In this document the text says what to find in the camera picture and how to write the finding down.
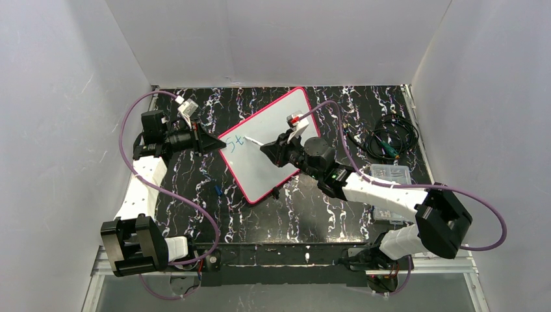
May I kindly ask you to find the clear plastic screw box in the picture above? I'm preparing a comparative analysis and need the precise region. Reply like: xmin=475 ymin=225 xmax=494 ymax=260
xmin=369 ymin=164 xmax=413 ymax=225

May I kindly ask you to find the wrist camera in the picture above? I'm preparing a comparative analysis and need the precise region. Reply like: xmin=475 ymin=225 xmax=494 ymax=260
xmin=286 ymin=110 xmax=309 ymax=143
xmin=175 ymin=96 xmax=198 ymax=128

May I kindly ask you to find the pink framed whiteboard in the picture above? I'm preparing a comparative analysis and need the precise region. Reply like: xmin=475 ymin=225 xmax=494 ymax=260
xmin=218 ymin=86 xmax=322 ymax=205

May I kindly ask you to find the green connector plug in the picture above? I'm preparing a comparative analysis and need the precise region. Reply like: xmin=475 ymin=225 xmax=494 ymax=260
xmin=382 ymin=142 xmax=400 ymax=159

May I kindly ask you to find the white marker pen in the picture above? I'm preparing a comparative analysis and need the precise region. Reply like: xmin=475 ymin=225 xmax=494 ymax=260
xmin=244 ymin=136 xmax=264 ymax=146

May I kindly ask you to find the black coiled cable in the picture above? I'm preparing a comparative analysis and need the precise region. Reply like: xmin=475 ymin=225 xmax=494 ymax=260
xmin=344 ymin=114 xmax=420 ymax=161

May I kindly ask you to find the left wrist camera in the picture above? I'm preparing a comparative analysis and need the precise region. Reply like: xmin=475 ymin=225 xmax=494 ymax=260
xmin=175 ymin=96 xmax=198 ymax=128

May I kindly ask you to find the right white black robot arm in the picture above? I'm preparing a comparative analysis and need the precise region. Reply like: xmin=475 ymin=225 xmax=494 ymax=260
xmin=259 ymin=133 xmax=472 ymax=270

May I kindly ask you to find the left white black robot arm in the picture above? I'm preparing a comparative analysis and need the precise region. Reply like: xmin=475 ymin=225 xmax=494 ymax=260
xmin=100 ymin=110 xmax=227 ymax=277

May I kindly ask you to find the aluminium frame rail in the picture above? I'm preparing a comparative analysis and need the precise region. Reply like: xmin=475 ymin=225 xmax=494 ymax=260
xmin=81 ymin=240 xmax=489 ymax=312

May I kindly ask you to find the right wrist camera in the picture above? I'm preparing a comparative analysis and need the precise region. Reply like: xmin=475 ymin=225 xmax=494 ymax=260
xmin=286 ymin=110 xmax=309 ymax=143

